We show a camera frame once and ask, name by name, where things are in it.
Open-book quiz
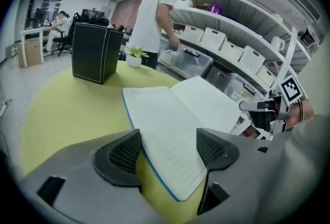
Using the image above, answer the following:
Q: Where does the cardboard box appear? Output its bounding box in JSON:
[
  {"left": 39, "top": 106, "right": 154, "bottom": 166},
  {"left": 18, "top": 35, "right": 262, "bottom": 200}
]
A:
[{"left": 16, "top": 42, "right": 43, "bottom": 69}]

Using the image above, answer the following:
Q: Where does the white metal shelving rack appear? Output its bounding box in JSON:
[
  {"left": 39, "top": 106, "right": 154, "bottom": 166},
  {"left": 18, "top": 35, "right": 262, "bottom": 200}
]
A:
[{"left": 157, "top": 0, "right": 323, "bottom": 141}]

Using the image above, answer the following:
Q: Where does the cream storage basket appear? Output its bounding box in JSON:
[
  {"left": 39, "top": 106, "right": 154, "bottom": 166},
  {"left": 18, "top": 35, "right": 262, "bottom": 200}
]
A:
[
  {"left": 220, "top": 40, "right": 244, "bottom": 62},
  {"left": 182, "top": 25, "right": 205, "bottom": 43},
  {"left": 256, "top": 64, "right": 277, "bottom": 88}
]

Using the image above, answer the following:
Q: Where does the black monitor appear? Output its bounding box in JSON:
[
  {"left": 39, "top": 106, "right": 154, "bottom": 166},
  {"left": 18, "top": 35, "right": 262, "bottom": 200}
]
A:
[{"left": 81, "top": 8, "right": 106, "bottom": 20}]

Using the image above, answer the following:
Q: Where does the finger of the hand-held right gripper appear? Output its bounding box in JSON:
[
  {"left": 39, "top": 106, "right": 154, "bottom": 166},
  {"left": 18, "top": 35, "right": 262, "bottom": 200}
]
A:
[{"left": 239, "top": 98, "right": 276, "bottom": 113}]

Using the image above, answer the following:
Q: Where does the white kettle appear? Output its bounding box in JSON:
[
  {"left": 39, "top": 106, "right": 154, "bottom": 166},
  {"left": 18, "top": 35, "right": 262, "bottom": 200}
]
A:
[{"left": 270, "top": 36, "right": 286, "bottom": 54}]

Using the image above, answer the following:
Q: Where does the person's right forearm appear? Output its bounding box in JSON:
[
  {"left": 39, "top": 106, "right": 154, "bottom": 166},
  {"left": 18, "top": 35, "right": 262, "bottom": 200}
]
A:
[{"left": 286, "top": 100, "right": 316, "bottom": 130}]

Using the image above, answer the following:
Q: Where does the black office chair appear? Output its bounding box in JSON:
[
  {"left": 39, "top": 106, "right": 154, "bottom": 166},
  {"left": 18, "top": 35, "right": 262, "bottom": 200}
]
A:
[{"left": 53, "top": 12, "right": 83, "bottom": 57}]

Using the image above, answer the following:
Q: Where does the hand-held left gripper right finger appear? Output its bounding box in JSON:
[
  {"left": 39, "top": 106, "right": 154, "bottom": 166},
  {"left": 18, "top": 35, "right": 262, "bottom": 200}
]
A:
[{"left": 180, "top": 114, "right": 328, "bottom": 224}]

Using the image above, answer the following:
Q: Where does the row of clear storage bins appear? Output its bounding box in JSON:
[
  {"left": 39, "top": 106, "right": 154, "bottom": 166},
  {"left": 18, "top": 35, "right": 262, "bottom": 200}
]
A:
[{"left": 158, "top": 37, "right": 261, "bottom": 105}]

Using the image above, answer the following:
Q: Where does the purple bowl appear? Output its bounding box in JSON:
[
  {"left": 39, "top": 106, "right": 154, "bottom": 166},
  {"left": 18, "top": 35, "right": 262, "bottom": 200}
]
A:
[{"left": 208, "top": 4, "right": 224, "bottom": 15}]

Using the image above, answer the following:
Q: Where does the white perforated basket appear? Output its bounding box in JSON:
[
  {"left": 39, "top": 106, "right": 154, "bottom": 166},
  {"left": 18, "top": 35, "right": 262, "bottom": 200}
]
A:
[
  {"left": 238, "top": 45, "right": 267, "bottom": 74},
  {"left": 201, "top": 27, "right": 228, "bottom": 51}
]

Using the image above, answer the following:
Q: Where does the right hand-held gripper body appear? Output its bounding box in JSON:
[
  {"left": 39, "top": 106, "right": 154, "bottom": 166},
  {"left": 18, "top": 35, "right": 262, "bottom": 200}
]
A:
[{"left": 270, "top": 75, "right": 304, "bottom": 134}]

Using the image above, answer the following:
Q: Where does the round table green tablecloth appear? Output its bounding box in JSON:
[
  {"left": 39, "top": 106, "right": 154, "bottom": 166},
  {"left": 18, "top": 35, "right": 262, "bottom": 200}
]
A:
[{"left": 20, "top": 60, "right": 207, "bottom": 218}]

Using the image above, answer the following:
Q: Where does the small potted plant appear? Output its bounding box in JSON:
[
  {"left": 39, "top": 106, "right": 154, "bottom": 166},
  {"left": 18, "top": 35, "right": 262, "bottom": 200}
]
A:
[{"left": 125, "top": 46, "right": 150, "bottom": 68}]

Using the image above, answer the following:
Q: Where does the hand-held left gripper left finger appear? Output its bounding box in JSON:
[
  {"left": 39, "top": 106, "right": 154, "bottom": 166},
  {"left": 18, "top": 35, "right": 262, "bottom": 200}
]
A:
[{"left": 19, "top": 129, "right": 166, "bottom": 224}]

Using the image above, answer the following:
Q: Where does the black pen holder box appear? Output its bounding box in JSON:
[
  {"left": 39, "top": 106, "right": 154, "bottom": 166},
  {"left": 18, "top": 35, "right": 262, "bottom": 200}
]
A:
[{"left": 71, "top": 22, "right": 125, "bottom": 85}]

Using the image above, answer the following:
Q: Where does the white desk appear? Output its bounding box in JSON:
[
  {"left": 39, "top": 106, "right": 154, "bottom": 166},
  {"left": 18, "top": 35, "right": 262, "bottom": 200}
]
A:
[{"left": 20, "top": 26, "right": 56, "bottom": 65}]

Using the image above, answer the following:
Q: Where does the blue cover notebook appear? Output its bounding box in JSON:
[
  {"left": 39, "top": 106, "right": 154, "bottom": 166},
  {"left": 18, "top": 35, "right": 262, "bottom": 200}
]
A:
[{"left": 121, "top": 75, "right": 243, "bottom": 202}]

